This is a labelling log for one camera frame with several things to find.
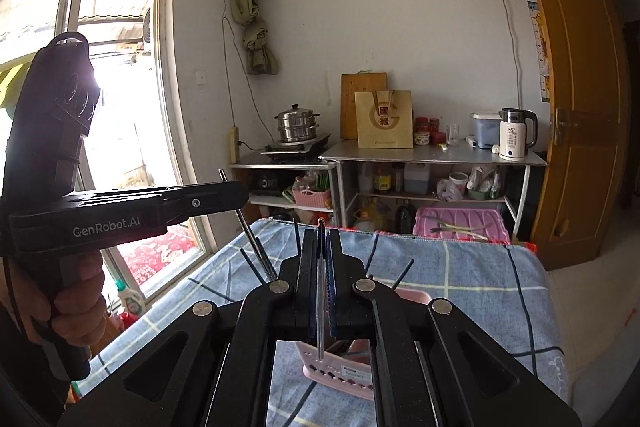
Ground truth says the black chopstick silver band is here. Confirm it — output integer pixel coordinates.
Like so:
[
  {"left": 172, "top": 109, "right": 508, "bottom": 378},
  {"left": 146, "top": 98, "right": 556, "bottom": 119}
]
[
  {"left": 364, "top": 233, "right": 380, "bottom": 276},
  {"left": 392, "top": 258, "right": 414, "bottom": 291}
]

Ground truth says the metal chopstick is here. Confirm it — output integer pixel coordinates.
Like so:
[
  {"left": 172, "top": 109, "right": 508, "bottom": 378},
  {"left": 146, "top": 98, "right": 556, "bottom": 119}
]
[
  {"left": 316, "top": 219, "right": 326, "bottom": 361},
  {"left": 217, "top": 168, "right": 279, "bottom": 283}
]

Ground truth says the steel kitchen shelf table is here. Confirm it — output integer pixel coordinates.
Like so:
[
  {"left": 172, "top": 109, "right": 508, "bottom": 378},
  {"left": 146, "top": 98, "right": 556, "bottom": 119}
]
[{"left": 320, "top": 141, "right": 547, "bottom": 241}]

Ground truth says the left hand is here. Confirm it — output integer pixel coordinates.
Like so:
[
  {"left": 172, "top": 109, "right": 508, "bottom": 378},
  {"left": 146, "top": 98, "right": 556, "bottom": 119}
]
[{"left": 1, "top": 251, "right": 106, "bottom": 347}]

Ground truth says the pink utensil basket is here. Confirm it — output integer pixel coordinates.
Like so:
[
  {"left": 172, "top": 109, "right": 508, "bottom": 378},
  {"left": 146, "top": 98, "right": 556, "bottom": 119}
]
[{"left": 294, "top": 288, "right": 434, "bottom": 402}]

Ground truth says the blue plaid tablecloth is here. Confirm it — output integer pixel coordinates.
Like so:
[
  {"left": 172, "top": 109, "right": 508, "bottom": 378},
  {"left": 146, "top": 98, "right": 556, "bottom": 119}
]
[{"left": 76, "top": 231, "right": 570, "bottom": 426}]

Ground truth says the pink woven basket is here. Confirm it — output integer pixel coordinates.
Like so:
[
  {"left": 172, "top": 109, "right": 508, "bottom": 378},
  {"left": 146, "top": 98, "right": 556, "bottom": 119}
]
[{"left": 292, "top": 186, "right": 333, "bottom": 209}]

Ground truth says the small steel side shelf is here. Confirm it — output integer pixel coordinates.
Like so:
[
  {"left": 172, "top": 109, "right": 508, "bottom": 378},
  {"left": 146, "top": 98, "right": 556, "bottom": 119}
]
[{"left": 230, "top": 153, "right": 343, "bottom": 227}]

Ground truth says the black induction cooker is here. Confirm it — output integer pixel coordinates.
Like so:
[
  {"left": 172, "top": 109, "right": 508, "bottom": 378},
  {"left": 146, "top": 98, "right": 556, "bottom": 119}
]
[{"left": 259, "top": 133, "right": 331, "bottom": 158}]

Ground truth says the stainless steel steamer pot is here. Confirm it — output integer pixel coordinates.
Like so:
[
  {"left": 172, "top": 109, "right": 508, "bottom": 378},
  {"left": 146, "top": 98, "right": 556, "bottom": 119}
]
[{"left": 274, "top": 104, "right": 319, "bottom": 143}]

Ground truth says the pink storage box lid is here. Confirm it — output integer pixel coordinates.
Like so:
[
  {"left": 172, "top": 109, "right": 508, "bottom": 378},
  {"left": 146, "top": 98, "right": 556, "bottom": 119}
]
[{"left": 412, "top": 207, "right": 511, "bottom": 244}]

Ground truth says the white plastic jug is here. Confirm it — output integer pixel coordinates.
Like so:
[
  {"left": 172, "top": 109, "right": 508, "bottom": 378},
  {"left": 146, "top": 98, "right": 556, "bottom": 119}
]
[{"left": 404, "top": 164, "right": 431, "bottom": 196}]

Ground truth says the dark soy sauce bottle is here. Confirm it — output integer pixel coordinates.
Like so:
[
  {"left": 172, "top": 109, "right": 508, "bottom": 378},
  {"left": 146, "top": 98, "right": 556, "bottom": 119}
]
[{"left": 373, "top": 162, "right": 393, "bottom": 194}]

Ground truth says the wooden cutting board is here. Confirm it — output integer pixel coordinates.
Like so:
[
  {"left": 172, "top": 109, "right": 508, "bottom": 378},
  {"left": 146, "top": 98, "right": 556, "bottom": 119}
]
[{"left": 339, "top": 71, "right": 388, "bottom": 141}]

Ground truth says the wooden door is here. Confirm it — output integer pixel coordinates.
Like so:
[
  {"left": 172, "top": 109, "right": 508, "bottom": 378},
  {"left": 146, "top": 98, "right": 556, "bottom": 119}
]
[{"left": 530, "top": 0, "right": 630, "bottom": 270}]

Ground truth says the tan paper gift bag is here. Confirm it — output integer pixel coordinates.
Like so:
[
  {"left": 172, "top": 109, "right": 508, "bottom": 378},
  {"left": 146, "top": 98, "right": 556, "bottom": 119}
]
[{"left": 355, "top": 90, "right": 413, "bottom": 150}]

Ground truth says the red jar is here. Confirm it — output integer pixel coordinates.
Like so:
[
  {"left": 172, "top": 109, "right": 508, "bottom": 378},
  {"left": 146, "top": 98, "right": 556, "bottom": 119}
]
[{"left": 413, "top": 117, "right": 431, "bottom": 146}]

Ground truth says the white electric kettle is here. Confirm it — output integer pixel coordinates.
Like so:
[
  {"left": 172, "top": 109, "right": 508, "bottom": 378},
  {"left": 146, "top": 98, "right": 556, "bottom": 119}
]
[{"left": 499, "top": 108, "right": 538, "bottom": 160}]

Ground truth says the clear drinking glass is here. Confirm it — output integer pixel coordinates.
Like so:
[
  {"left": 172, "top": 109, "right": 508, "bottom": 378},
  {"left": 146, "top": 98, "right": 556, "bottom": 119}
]
[{"left": 446, "top": 124, "right": 460, "bottom": 146}]

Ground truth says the green curtain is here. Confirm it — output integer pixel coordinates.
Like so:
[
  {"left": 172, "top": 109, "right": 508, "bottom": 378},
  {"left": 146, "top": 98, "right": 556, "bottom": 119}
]
[{"left": 231, "top": 0, "right": 279, "bottom": 75}]

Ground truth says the blue plastic container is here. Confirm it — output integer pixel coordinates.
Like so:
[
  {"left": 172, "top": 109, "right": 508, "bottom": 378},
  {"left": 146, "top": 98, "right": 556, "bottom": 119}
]
[{"left": 472, "top": 113, "right": 501, "bottom": 150}]

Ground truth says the giraffe height chart poster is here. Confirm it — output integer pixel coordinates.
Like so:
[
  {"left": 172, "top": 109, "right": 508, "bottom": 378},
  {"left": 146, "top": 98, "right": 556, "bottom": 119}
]
[{"left": 527, "top": 0, "right": 551, "bottom": 103}]

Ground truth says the power strip on wall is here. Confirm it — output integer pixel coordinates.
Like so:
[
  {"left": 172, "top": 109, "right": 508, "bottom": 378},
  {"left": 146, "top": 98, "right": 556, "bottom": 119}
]
[{"left": 229, "top": 126, "right": 240, "bottom": 165}]

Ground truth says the window frame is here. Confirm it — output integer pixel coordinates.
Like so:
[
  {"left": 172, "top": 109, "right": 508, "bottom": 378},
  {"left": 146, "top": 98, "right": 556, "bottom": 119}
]
[{"left": 0, "top": 0, "right": 222, "bottom": 303}]

